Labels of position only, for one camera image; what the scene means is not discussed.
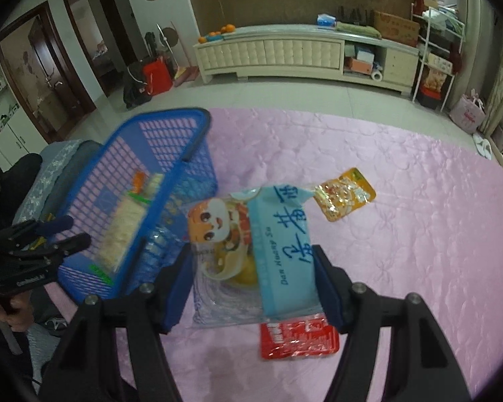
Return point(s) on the red snack packet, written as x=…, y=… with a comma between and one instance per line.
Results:
x=297, y=341

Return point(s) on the white cracker packet green label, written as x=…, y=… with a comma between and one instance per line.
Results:
x=121, y=226

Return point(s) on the person's black trouser leg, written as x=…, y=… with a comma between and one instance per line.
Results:
x=16, y=180

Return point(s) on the orange foil snack packet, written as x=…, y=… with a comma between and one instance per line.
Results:
x=343, y=194

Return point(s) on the pink broom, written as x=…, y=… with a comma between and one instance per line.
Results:
x=184, y=75

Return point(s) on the black router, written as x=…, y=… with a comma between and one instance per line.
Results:
x=354, y=16

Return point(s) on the blue tissue box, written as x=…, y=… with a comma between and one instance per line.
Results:
x=327, y=20

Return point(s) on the blue plate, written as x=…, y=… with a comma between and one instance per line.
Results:
x=214, y=37

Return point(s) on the brown cardboard box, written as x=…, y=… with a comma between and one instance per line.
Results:
x=396, y=29

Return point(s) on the white slipper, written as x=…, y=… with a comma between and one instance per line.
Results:
x=478, y=138
x=485, y=150

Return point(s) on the yellow snack bag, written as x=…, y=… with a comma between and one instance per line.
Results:
x=434, y=80

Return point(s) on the white paper roll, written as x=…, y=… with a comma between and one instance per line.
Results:
x=376, y=76

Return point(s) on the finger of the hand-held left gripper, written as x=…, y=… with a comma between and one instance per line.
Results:
x=58, y=222
x=67, y=246

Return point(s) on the red bag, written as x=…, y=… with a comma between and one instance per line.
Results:
x=157, y=75

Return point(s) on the white metal rack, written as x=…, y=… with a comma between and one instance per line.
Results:
x=422, y=50

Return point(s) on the person's left hand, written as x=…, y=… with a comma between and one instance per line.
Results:
x=19, y=314

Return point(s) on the grey patterned cushion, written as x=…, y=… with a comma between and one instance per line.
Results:
x=58, y=167

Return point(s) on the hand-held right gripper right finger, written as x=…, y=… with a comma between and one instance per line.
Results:
x=329, y=295

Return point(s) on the brown door frame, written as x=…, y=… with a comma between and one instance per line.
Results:
x=117, y=29

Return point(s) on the folded green towel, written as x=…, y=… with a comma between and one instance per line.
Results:
x=358, y=30

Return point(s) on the blue cartoon pastry packet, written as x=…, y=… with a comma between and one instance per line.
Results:
x=285, y=251

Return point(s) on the orange flat box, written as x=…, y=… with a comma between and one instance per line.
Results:
x=359, y=65

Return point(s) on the black bag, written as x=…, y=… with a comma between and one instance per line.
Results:
x=134, y=88

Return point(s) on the dark red hanging garment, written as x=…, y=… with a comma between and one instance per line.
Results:
x=457, y=58

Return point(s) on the cream tv cabinet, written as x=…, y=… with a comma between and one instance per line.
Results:
x=276, y=52

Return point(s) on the blue plastic mesh basket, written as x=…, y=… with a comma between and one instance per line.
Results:
x=172, y=114

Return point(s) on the small round wall disc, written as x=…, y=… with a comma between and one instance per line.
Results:
x=170, y=37

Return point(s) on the pink shopping bag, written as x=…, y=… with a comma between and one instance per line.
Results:
x=467, y=113

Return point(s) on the pink quilted blanket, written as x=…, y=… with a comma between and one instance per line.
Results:
x=402, y=238

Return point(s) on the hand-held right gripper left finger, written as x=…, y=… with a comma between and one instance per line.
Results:
x=178, y=291

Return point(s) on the brown wooden door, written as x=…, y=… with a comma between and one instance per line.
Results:
x=46, y=67

